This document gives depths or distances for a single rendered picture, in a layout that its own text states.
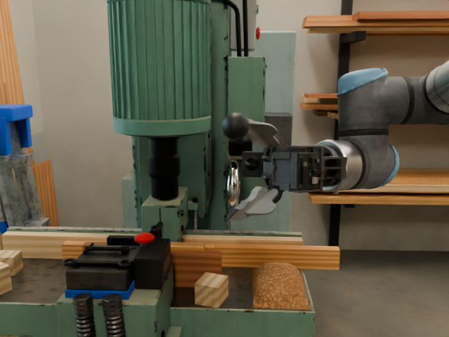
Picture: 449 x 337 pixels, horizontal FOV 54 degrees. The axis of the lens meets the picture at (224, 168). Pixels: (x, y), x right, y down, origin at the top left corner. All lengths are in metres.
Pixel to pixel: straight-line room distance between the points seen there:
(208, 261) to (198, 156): 0.24
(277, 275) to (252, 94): 0.40
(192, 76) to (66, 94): 2.58
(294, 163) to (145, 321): 0.31
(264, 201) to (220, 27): 0.44
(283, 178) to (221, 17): 0.43
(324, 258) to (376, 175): 0.18
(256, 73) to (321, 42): 2.15
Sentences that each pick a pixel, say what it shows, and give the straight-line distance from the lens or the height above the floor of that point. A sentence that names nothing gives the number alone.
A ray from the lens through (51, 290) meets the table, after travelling 0.84.
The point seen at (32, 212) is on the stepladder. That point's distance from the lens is 1.72.
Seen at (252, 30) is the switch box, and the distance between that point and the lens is 1.07.
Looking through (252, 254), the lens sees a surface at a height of 0.93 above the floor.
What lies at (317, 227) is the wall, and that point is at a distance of 3.29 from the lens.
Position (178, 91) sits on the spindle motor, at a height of 1.24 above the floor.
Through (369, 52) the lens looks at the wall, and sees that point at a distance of 3.17.
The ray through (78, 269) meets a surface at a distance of 0.65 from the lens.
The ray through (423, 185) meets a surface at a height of 0.61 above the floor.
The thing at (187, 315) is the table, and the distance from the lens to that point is 0.74.
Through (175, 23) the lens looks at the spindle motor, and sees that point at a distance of 0.73.
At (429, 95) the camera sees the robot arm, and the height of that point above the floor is 1.23.
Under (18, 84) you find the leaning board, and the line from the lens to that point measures 2.75.
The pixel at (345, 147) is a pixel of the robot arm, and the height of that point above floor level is 1.14.
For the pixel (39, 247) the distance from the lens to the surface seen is 0.97.
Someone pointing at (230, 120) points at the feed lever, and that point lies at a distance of 0.55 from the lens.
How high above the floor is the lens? 1.27
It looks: 12 degrees down
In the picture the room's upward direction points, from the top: straight up
